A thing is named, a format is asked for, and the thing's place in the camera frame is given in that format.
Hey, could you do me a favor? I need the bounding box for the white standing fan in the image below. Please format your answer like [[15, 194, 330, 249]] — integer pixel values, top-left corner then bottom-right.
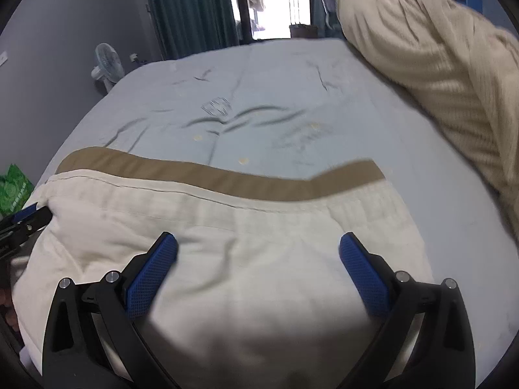
[[91, 43, 125, 92]]

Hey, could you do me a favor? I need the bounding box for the light blue bed sheet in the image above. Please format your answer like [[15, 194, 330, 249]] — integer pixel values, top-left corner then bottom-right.
[[44, 40, 518, 383]]

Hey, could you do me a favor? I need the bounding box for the cream fleece blanket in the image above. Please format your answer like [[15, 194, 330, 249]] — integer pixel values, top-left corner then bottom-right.
[[336, 0, 518, 230]]

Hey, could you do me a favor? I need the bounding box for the dark balcony door frame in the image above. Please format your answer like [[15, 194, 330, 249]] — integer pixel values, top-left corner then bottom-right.
[[231, 0, 319, 43]]

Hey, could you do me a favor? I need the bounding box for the green plastic bag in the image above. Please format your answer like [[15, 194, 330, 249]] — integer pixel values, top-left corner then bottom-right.
[[0, 164, 34, 218]]

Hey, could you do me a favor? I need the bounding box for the cream hooded puffer jacket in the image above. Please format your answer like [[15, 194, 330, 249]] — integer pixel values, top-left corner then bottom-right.
[[12, 147, 432, 388]]

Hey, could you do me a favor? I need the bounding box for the white wall hook rail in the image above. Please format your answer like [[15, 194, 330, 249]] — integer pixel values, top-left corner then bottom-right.
[[0, 51, 8, 66]]

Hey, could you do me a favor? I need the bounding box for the teal curtain left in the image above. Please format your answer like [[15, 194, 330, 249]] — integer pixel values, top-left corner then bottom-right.
[[149, 0, 239, 59]]

